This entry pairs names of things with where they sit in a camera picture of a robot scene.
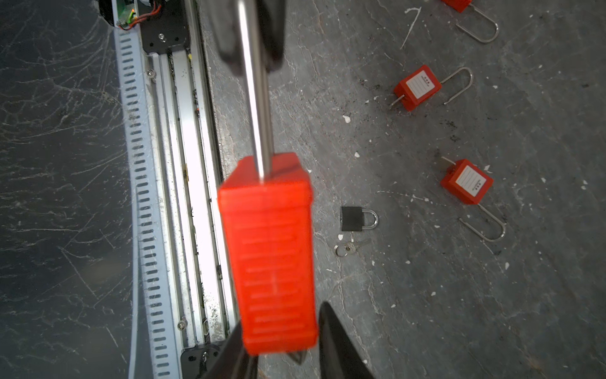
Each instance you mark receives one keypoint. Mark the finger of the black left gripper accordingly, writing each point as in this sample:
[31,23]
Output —
[223,16]
[272,19]

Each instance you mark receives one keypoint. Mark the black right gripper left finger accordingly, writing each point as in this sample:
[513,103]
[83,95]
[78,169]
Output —
[240,363]

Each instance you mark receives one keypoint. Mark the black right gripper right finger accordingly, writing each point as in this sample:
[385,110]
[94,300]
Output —
[338,356]

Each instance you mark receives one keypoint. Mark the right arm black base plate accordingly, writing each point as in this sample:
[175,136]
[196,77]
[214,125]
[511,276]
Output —
[204,362]

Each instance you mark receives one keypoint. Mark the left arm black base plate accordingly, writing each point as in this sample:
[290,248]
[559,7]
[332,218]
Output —
[166,32]

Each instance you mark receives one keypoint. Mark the slotted cable duct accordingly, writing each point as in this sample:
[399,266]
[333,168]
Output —
[153,352]

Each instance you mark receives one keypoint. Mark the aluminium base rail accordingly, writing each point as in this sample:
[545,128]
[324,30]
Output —
[189,171]

